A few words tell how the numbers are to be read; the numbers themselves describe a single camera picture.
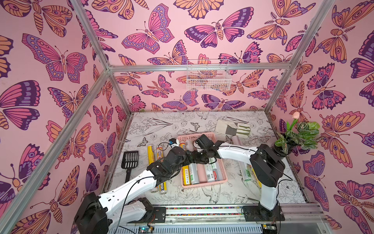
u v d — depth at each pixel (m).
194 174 0.84
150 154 0.92
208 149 0.71
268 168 0.51
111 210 0.42
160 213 0.73
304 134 0.74
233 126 1.09
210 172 0.83
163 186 0.80
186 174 0.83
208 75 0.95
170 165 0.58
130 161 0.93
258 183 0.53
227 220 0.73
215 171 0.84
